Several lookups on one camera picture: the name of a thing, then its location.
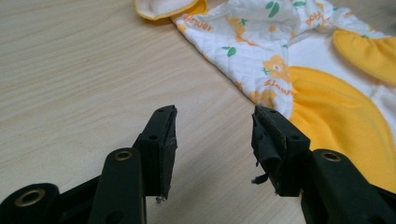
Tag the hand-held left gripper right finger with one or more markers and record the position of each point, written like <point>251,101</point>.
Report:
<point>280,155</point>

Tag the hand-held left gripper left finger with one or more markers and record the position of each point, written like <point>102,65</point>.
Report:
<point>157,152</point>

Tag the white yellow floral baby garment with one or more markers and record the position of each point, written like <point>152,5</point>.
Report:
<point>311,77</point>

